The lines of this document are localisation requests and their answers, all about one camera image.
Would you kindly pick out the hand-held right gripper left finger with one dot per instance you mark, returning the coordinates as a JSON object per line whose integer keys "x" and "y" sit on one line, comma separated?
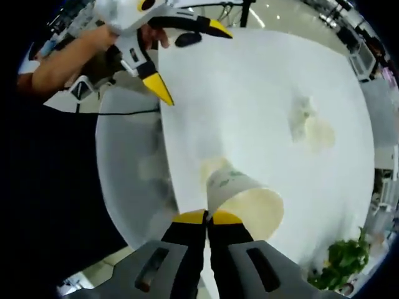
{"x": 149, "y": 274}

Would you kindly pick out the black tripod stand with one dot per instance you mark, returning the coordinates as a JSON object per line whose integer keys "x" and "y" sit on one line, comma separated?
{"x": 245, "y": 14}

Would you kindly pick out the pink lit monitor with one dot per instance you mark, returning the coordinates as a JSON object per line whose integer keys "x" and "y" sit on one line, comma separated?
{"x": 391, "y": 76}

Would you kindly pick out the green print paper cup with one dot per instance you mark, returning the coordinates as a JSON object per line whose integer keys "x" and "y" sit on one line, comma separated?
{"x": 243, "y": 199}
{"x": 318, "y": 134}
{"x": 209, "y": 165}

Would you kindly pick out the white swivel chair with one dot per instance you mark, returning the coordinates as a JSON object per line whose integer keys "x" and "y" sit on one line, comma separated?
{"x": 363, "y": 62}

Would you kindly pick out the white worn device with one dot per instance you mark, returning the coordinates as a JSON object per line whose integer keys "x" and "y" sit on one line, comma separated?
{"x": 94, "y": 88}

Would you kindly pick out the small black object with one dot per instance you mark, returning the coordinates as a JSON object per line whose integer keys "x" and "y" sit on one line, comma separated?
{"x": 188, "y": 40}

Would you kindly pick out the person's left hand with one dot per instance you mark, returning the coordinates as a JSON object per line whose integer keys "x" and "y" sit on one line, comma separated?
{"x": 154, "y": 35}

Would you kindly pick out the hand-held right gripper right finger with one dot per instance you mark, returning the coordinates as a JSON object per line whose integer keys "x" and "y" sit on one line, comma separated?
{"x": 265, "y": 274}

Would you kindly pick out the potted green plant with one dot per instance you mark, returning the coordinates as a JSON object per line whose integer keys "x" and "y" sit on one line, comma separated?
{"x": 343, "y": 258}

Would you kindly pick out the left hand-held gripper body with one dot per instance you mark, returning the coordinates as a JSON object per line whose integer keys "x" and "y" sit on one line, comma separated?
{"x": 124, "y": 15}

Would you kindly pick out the white table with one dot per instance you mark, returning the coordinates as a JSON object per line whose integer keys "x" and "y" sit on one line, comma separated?
{"x": 249, "y": 93}

